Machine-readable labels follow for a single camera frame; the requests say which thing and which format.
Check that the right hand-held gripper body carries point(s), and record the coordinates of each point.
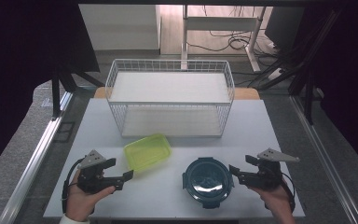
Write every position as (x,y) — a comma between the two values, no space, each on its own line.
(268,175)

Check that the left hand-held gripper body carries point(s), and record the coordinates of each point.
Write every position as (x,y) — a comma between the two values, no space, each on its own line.
(90,180)

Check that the dark blue round food container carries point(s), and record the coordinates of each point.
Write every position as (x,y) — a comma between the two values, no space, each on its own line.
(208,182)

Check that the yellow-green rectangular food container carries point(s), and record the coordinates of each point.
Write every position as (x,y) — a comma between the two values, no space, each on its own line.
(147,152)

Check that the person's left hand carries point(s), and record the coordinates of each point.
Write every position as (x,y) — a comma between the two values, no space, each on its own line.
(82,200)

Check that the person's right hand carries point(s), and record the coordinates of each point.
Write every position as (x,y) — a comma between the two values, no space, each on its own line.
(276,199)

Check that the person's left white sleeve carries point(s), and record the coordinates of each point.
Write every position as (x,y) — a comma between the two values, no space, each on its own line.
(73,220)

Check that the wooden board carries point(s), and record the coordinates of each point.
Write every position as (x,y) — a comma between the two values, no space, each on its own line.
(247,94)

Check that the black metal stand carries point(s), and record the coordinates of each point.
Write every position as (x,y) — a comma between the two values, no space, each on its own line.
(307,81)
(56,93)

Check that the dark curtain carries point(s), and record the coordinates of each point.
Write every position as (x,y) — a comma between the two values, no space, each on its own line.
(351,77)
(18,62)

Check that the black monitor panel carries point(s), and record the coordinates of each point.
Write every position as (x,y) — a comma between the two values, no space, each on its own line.
(284,28)

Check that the white cabinet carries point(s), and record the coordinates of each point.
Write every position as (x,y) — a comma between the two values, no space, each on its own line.
(121,26)

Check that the aluminium rail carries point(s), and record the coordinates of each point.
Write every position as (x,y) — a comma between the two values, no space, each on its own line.
(323,155)
(34,161)

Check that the white metal desk frame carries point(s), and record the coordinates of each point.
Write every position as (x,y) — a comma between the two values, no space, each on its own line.
(220,23)

